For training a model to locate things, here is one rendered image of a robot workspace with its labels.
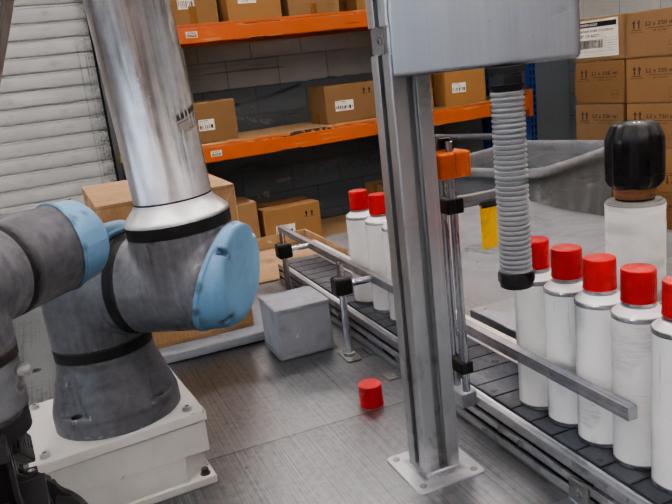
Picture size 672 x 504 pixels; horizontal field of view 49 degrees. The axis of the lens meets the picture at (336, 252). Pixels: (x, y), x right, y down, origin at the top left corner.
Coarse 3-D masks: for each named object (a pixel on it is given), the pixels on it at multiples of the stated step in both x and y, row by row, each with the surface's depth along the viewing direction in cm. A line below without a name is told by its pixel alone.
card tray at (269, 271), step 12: (264, 240) 199; (276, 240) 200; (288, 240) 201; (324, 240) 189; (264, 252) 197; (300, 252) 192; (312, 252) 191; (264, 264) 185; (276, 264) 183; (264, 276) 174; (276, 276) 173
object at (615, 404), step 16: (304, 240) 150; (336, 256) 134; (368, 272) 122; (384, 288) 116; (480, 336) 91; (496, 336) 89; (512, 352) 85; (528, 352) 83; (544, 368) 80; (560, 368) 79; (560, 384) 78; (576, 384) 75; (592, 384) 74; (592, 400) 73; (608, 400) 71; (624, 400) 70; (624, 416) 69
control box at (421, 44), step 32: (416, 0) 67; (448, 0) 66; (480, 0) 66; (512, 0) 65; (544, 0) 64; (576, 0) 64; (416, 32) 68; (448, 32) 67; (480, 32) 66; (512, 32) 66; (544, 32) 65; (576, 32) 65; (416, 64) 68; (448, 64) 68; (480, 64) 67; (512, 64) 67
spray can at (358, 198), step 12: (348, 192) 128; (360, 192) 127; (360, 204) 128; (348, 216) 129; (360, 216) 127; (348, 228) 129; (360, 228) 128; (348, 240) 131; (360, 240) 128; (360, 252) 129; (360, 264) 130; (360, 288) 131; (360, 300) 132; (372, 300) 131
